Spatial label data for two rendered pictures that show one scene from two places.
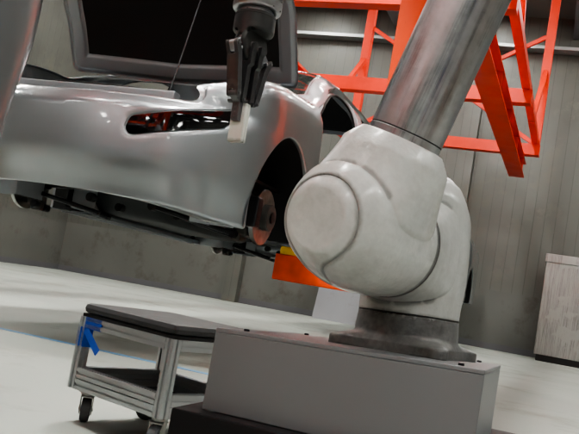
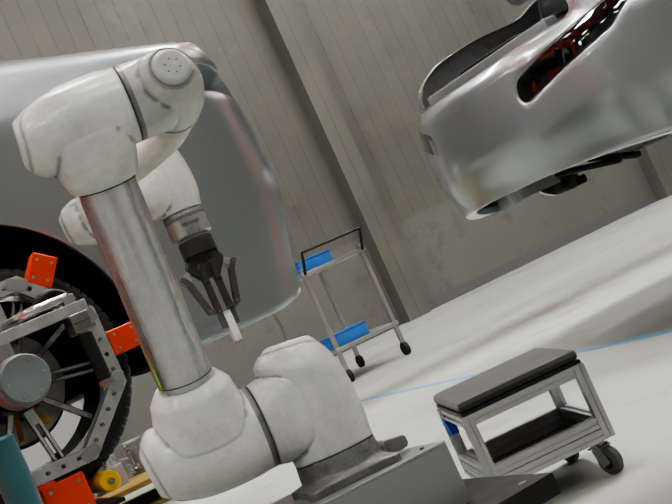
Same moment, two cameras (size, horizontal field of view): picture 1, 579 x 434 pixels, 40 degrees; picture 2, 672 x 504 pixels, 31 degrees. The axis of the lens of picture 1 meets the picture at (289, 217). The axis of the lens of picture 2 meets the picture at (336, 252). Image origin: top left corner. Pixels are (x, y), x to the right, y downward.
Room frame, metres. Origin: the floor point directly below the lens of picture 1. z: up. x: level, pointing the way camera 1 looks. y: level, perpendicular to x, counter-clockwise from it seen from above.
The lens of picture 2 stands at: (-0.26, -1.87, 0.75)
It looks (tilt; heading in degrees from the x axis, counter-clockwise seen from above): 1 degrees up; 44
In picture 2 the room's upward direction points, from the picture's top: 24 degrees counter-clockwise
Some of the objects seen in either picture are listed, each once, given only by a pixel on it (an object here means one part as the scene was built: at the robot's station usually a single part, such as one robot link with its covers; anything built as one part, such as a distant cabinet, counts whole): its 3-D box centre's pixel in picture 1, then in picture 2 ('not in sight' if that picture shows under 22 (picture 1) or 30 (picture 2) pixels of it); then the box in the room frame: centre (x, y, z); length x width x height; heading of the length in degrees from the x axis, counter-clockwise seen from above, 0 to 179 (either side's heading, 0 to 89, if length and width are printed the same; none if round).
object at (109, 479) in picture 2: not in sight; (101, 481); (1.57, 1.14, 0.51); 0.29 x 0.06 x 0.06; 70
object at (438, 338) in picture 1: (410, 334); (350, 461); (1.24, -0.22, 0.44); 0.22 x 0.18 x 0.06; 150
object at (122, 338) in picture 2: not in sight; (122, 338); (1.72, 0.98, 0.85); 0.09 x 0.08 x 0.07; 160
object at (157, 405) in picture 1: (161, 375); (523, 430); (2.31, 0.28, 0.17); 0.43 x 0.36 x 0.34; 50
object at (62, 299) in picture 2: not in sight; (30, 302); (1.48, 0.93, 1.03); 0.19 x 0.18 x 0.11; 70
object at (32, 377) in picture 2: not in sight; (20, 382); (1.40, 1.02, 0.85); 0.21 x 0.14 x 0.14; 70
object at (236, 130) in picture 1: (237, 122); (230, 327); (1.39, 0.12, 0.75); 0.03 x 0.01 x 0.07; 60
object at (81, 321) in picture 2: not in sight; (77, 323); (1.51, 0.83, 0.93); 0.09 x 0.05 x 0.05; 70
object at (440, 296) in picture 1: (414, 244); (304, 397); (1.22, -0.20, 0.58); 0.18 x 0.16 x 0.22; 147
